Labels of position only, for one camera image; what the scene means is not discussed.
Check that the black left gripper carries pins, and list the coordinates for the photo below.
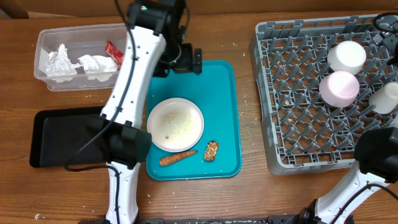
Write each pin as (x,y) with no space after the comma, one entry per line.
(186,65)

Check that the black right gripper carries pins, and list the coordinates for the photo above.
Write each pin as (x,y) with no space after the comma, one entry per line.
(389,37)

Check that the light green bowl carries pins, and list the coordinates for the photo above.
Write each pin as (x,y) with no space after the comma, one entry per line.
(347,56)

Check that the red snack wrapper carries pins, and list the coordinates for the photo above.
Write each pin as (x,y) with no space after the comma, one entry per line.
(114,53)

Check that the large pink plate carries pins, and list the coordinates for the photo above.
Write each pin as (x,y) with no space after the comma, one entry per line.
(176,124)

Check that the white cup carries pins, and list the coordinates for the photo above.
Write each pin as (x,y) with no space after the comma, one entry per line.
(385,99)

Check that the pink small bowl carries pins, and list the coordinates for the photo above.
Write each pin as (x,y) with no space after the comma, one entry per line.
(339,89)

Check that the brown food scrap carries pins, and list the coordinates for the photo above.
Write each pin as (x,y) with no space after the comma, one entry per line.
(211,150)

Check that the orange carrot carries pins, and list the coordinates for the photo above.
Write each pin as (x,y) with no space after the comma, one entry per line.
(168,160)

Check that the white paper napkin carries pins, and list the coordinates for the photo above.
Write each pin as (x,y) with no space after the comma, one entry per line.
(59,64)

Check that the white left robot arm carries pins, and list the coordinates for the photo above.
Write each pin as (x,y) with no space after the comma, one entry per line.
(154,47)

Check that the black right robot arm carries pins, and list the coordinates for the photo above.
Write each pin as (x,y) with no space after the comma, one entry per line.
(375,154)

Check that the grey dishwasher rack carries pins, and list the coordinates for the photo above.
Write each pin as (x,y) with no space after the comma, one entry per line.
(303,134)

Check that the teal serving tray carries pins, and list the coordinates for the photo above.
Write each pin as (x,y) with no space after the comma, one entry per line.
(214,92)

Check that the clear plastic bin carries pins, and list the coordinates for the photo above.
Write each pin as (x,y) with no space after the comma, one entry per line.
(78,41)

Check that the black plastic bin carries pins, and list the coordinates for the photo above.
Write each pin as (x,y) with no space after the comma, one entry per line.
(58,134)

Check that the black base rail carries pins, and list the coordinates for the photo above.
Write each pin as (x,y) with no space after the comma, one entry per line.
(270,220)

